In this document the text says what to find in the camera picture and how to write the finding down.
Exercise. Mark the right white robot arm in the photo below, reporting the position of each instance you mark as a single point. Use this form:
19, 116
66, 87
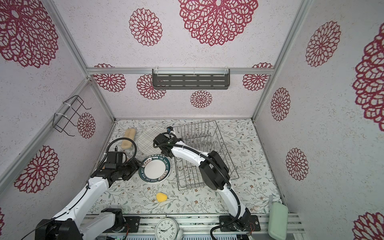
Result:
215, 175

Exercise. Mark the black wire wall basket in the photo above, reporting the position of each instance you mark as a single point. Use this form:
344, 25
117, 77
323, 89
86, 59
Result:
64, 118

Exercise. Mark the metal base rail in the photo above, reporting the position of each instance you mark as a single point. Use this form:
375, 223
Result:
193, 226

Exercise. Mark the yellow sponge piece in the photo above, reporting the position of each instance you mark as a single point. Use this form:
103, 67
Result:
161, 197

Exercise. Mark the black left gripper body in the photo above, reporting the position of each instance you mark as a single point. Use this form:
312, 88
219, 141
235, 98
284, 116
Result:
130, 169

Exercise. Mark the white analog clock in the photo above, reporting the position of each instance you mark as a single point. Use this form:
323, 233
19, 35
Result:
168, 229

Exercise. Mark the dark metal wall shelf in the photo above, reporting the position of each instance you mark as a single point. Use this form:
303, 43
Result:
191, 80

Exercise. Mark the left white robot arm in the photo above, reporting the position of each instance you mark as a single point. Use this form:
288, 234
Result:
67, 224

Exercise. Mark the white blue grid plate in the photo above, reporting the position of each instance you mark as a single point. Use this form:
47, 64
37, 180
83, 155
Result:
144, 141

